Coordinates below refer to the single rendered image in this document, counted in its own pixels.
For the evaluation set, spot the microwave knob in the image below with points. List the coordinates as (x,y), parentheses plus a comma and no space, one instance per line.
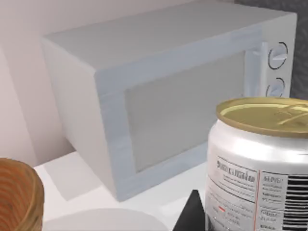
(278,55)
(275,88)

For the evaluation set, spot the microwave door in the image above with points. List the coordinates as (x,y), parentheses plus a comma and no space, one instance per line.
(113,134)

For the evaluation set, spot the pale microwave oven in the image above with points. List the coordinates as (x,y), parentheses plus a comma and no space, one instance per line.
(79,50)

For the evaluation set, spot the silver can with gold lid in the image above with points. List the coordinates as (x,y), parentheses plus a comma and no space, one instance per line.
(243,154)

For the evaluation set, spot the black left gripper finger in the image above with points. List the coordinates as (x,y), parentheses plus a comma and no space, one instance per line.
(192,214)

